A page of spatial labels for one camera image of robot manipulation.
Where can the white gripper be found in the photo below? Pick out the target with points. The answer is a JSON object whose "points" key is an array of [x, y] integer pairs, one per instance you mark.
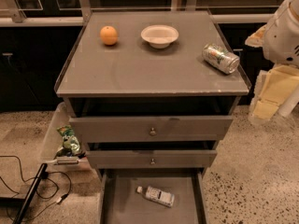
{"points": [[281, 41]]}

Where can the clear plastic water bottle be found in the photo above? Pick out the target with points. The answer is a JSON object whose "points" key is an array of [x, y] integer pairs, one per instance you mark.
{"points": [[156, 195]]}

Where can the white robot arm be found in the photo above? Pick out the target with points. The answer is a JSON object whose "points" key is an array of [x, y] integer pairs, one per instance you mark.
{"points": [[277, 91]]}

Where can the grey drawer cabinet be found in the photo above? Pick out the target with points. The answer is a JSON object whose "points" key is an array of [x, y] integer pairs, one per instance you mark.
{"points": [[132, 79]]}

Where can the grey middle drawer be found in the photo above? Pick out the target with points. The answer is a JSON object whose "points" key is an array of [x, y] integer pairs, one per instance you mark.
{"points": [[129, 159]]}

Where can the grey drawer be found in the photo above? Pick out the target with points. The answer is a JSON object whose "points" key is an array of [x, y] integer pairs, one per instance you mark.
{"points": [[150, 129], [129, 159], [121, 204]]}

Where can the grey top drawer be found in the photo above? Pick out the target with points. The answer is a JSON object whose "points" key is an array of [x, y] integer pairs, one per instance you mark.
{"points": [[150, 129]]}

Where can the grey bottom drawer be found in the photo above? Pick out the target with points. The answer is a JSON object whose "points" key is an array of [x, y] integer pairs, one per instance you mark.
{"points": [[121, 204]]}

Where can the green soda can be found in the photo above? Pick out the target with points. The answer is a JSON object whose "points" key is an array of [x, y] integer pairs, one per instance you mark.
{"points": [[220, 58]]}

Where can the white bowl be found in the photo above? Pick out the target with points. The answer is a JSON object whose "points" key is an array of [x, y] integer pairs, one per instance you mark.
{"points": [[159, 36]]}

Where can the orange fruit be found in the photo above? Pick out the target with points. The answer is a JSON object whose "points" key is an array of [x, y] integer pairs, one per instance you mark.
{"points": [[109, 35]]}

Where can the green chip bag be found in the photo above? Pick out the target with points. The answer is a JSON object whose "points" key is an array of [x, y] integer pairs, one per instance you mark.
{"points": [[70, 145]]}

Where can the black flat bar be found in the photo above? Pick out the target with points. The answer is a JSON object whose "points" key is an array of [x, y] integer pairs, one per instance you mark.
{"points": [[30, 194]]}

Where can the metal railing frame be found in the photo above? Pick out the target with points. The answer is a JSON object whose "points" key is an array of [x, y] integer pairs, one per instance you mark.
{"points": [[20, 13]]}

